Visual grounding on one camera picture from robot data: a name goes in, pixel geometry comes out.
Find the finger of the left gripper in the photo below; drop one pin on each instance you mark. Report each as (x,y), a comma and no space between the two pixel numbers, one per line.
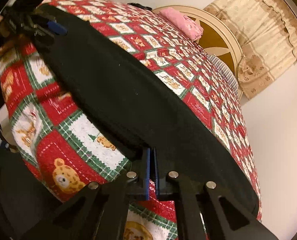
(57,28)

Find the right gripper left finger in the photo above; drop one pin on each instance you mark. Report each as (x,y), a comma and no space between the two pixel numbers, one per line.
(98,211)

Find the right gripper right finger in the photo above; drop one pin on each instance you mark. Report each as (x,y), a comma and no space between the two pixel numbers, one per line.
(204,210)

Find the black pants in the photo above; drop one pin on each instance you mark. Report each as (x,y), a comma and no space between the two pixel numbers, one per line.
(136,110)

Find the red teddy bear bedspread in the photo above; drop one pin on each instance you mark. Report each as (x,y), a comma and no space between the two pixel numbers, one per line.
(65,151)

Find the pink folded blanket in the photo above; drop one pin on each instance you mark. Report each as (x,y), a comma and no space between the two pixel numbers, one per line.
(190,28)

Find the striped pillow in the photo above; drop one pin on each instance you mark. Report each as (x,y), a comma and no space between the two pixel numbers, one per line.
(226,73)

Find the cream wooden headboard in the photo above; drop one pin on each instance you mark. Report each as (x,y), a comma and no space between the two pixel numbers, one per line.
(217,39)

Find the beige curtain behind headboard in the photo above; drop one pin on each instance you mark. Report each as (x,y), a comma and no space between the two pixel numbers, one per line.
(267,33)

